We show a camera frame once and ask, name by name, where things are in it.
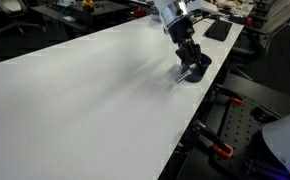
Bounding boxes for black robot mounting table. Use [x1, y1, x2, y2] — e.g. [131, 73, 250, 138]
[176, 71, 290, 180]

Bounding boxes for black clamp with orange handle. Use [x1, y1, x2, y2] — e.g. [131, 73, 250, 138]
[214, 83, 245, 106]
[193, 119, 235, 159]

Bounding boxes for small red object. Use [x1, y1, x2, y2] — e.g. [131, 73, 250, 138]
[133, 8, 148, 19]

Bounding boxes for black bracket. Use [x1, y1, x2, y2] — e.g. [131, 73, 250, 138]
[253, 106, 279, 124]

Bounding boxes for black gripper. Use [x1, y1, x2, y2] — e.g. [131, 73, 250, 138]
[167, 17, 203, 70]

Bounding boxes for marker with red cap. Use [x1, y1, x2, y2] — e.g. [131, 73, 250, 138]
[174, 63, 198, 84]

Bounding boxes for small white paper sheet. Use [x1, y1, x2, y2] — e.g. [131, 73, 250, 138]
[62, 15, 77, 24]

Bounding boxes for grey office chair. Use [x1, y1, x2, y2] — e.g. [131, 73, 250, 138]
[231, 0, 290, 73]

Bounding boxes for black background desk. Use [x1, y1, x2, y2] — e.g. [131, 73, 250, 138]
[31, 0, 133, 34]

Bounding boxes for black office chair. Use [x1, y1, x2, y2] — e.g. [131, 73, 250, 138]
[0, 0, 46, 36]

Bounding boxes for yellow red emergency button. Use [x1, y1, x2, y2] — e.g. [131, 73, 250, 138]
[81, 0, 96, 14]

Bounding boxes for grey green bowl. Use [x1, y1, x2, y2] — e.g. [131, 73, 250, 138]
[150, 5, 160, 22]

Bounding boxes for black flat pad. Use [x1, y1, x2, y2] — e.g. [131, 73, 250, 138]
[203, 19, 234, 43]

